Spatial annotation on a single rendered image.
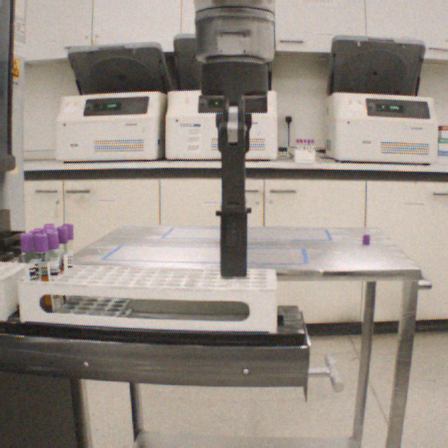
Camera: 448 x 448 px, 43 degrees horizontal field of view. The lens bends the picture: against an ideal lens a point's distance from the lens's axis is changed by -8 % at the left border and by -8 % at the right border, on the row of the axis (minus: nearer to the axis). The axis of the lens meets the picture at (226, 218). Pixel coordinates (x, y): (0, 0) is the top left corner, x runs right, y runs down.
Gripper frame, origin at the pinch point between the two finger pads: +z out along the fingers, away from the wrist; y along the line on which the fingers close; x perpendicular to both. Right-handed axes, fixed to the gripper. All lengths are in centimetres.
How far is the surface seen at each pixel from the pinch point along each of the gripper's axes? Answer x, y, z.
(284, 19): 19, -258, -78
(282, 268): 6.7, -25.8, 8.4
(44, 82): -130, -292, -49
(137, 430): -27, -69, 62
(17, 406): -42, -29, 38
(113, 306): -14.3, -0.6, 7.9
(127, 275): -12.4, -0.7, 4.0
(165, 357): -7.0, 6.8, 11.3
